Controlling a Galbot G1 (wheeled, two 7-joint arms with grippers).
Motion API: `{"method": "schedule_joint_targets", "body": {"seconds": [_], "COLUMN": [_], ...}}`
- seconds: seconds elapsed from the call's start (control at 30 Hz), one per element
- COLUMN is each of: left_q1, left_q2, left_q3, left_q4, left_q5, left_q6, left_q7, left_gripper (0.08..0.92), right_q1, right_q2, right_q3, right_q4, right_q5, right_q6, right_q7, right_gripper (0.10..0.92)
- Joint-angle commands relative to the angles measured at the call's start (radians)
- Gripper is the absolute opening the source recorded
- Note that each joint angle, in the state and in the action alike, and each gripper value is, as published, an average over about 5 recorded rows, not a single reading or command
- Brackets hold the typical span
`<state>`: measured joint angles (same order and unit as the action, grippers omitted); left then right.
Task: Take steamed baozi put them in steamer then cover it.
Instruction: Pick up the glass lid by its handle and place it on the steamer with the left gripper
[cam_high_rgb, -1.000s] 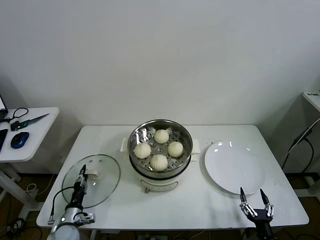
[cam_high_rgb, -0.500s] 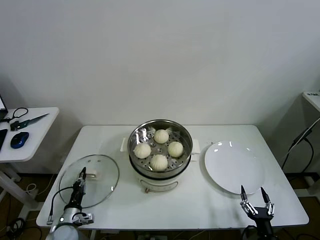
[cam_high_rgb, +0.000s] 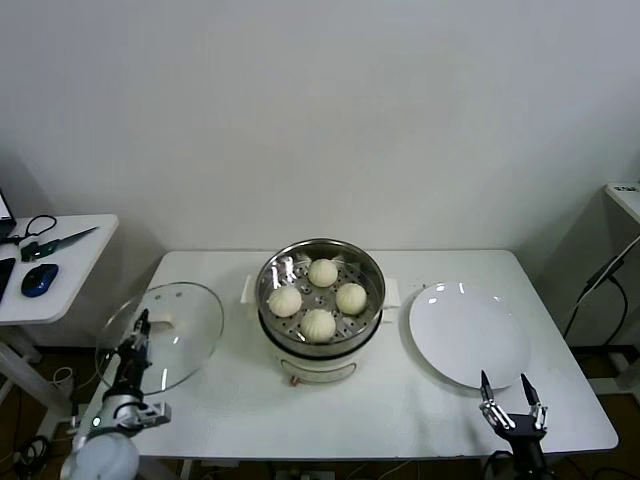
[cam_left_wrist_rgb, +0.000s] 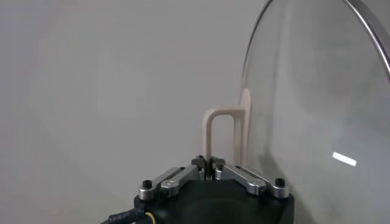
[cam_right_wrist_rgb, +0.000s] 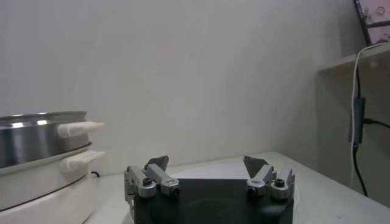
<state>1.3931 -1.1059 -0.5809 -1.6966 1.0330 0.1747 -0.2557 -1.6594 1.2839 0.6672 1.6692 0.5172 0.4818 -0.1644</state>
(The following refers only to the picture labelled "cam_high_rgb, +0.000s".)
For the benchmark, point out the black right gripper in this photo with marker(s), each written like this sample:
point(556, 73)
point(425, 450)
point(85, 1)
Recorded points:
point(522, 440)

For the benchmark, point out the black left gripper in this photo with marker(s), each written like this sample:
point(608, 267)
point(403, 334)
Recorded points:
point(127, 377)

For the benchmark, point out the white steamed baozi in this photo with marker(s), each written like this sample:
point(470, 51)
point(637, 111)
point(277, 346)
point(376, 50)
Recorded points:
point(285, 301)
point(351, 298)
point(317, 325)
point(322, 272)

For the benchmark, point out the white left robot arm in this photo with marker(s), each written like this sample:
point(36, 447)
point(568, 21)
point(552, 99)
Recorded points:
point(100, 457)

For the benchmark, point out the stainless steel steamer basket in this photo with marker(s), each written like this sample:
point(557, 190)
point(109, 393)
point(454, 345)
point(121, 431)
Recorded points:
point(280, 270)

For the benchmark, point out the white side table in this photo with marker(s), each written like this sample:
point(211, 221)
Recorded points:
point(75, 280)

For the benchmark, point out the white round plate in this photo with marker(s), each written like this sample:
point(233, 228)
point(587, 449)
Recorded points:
point(465, 330)

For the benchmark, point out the blue computer mouse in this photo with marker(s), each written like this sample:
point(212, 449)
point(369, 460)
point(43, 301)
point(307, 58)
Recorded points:
point(40, 279)

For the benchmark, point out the black phone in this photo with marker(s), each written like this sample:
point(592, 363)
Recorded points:
point(5, 277)

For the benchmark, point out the white electric cooker pot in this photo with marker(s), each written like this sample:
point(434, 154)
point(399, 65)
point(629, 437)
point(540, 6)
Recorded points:
point(320, 367)

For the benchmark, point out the laptop computer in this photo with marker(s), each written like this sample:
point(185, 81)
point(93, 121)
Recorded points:
point(4, 210)

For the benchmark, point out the power strip under table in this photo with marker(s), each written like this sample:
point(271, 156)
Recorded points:
point(295, 472)

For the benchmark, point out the white table with black label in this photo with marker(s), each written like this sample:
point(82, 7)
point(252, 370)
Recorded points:
point(625, 200)

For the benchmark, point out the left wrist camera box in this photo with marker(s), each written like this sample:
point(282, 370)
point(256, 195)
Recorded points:
point(155, 412)

